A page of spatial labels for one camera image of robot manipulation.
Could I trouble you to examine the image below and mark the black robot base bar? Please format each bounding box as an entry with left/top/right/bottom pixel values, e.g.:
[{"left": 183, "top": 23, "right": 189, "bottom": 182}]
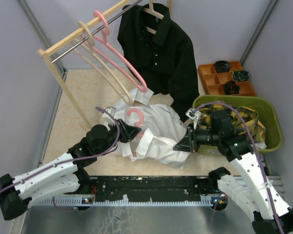
[{"left": 73, "top": 175, "right": 228, "bottom": 211}]

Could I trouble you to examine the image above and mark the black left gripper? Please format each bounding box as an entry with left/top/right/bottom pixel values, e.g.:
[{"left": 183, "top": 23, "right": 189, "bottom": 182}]
[{"left": 96, "top": 118, "right": 141, "bottom": 155}]

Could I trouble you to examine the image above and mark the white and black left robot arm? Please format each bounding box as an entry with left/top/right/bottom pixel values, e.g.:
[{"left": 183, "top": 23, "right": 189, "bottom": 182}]
[{"left": 0, "top": 119, "right": 142, "bottom": 220}]

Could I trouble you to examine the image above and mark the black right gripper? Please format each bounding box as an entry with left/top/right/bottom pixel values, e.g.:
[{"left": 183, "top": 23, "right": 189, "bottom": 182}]
[{"left": 173, "top": 122, "right": 220, "bottom": 153}]

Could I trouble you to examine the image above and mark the white collared shirt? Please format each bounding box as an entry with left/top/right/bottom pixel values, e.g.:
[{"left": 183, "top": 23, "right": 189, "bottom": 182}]
[{"left": 113, "top": 88, "right": 189, "bottom": 169}]

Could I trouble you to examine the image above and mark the yellow black plaid shirt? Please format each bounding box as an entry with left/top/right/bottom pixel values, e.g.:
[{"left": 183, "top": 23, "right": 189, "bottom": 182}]
[{"left": 198, "top": 104, "right": 266, "bottom": 143}]

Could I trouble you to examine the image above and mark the black garment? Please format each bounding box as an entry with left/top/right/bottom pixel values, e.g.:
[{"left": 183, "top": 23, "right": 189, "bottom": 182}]
[{"left": 117, "top": 3, "right": 199, "bottom": 121}]

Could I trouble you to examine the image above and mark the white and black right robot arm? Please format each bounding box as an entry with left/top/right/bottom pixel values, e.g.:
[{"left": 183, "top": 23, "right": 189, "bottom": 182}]
[{"left": 173, "top": 108, "right": 293, "bottom": 234}]

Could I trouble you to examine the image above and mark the pink plastic hanger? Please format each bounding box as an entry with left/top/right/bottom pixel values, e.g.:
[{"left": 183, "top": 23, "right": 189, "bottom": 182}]
[{"left": 78, "top": 10, "right": 148, "bottom": 93}]

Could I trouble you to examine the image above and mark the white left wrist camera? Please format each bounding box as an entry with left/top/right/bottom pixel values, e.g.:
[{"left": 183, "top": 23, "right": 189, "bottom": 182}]
[{"left": 102, "top": 106, "right": 116, "bottom": 126}]

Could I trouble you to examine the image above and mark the beige wooden hanger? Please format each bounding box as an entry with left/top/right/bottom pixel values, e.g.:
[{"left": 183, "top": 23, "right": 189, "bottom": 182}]
[{"left": 72, "top": 20, "right": 134, "bottom": 107}]

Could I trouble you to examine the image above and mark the wooden clothes rack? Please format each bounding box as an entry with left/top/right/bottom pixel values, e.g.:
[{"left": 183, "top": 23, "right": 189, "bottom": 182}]
[{"left": 38, "top": 0, "right": 140, "bottom": 128}]

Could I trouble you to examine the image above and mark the green patterned rolled sock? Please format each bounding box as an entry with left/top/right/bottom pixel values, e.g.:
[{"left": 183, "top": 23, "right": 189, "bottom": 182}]
[{"left": 231, "top": 70, "right": 250, "bottom": 82}]

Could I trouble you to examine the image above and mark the green plastic laundry basket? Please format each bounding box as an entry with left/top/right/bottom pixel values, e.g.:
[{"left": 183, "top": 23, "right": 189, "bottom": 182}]
[{"left": 192, "top": 95, "right": 283, "bottom": 154}]

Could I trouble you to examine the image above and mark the dark rolled sock middle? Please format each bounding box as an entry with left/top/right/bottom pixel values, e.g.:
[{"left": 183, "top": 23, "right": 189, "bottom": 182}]
[{"left": 223, "top": 81, "right": 240, "bottom": 95}]

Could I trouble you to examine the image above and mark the dark rolled sock top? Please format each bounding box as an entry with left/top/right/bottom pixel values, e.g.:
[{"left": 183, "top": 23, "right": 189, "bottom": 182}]
[{"left": 213, "top": 60, "right": 231, "bottom": 73}]

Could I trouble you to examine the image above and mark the orange compartment tray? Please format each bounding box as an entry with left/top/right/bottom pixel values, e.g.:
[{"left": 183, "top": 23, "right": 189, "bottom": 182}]
[{"left": 197, "top": 61, "right": 256, "bottom": 97}]

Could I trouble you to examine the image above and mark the dark rolled sock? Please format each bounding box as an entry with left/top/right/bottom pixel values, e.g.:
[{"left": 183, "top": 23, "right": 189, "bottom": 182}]
[
  {"left": 223, "top": 81, "right": 240, "bottom": 95},
  {"left": 213, "top": 60, "right": 231, "bottom": 73}
]

